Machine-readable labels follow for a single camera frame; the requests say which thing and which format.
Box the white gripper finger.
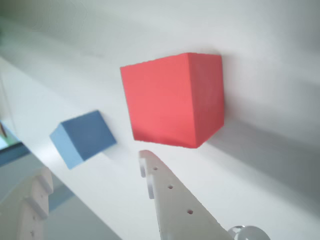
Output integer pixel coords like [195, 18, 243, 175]
[0, 166, 54, 240]
[138, 149, 235, 240]

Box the blue foam cube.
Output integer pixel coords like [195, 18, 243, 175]
[49, 110, 118, 171]

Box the red foam cube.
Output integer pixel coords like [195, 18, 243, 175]
[119, 52, 225, 150]

